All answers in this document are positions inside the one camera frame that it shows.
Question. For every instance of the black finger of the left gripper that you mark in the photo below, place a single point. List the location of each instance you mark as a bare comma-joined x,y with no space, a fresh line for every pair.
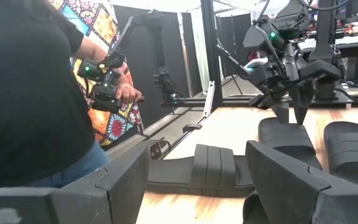
282,113
301,105

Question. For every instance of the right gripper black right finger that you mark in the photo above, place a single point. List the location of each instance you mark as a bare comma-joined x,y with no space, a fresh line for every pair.
291,193

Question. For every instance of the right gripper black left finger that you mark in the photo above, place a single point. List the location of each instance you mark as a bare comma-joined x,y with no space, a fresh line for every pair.
104,199

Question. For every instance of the black foam slide sandal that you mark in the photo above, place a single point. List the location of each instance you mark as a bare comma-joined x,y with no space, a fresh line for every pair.
286,140
204,171
350,152

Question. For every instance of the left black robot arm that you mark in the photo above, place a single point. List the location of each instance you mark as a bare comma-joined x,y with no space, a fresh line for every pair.
291,15

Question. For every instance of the black partition panel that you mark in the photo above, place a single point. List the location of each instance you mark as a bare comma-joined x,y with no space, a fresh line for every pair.
238,31
141,77

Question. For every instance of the white curtain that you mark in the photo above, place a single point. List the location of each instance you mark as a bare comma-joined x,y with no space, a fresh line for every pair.
199,46

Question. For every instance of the cluttered background desk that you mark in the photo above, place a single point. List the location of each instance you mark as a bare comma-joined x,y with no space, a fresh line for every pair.
356,39

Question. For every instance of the black knob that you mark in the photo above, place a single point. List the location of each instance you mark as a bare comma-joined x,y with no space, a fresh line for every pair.
192,127

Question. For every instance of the person's hand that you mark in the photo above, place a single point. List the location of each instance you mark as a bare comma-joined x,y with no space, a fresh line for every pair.
129,93

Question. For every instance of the person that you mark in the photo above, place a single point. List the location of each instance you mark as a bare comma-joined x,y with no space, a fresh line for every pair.
26,93

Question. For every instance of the colourful patterned cloth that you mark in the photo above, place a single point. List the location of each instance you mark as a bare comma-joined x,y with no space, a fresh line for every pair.
104,28

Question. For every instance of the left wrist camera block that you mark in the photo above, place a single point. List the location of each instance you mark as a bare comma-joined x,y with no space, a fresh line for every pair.
320,71

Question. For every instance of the silver aluminium bracket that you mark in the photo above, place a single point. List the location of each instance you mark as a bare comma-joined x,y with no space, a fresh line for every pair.
209,96

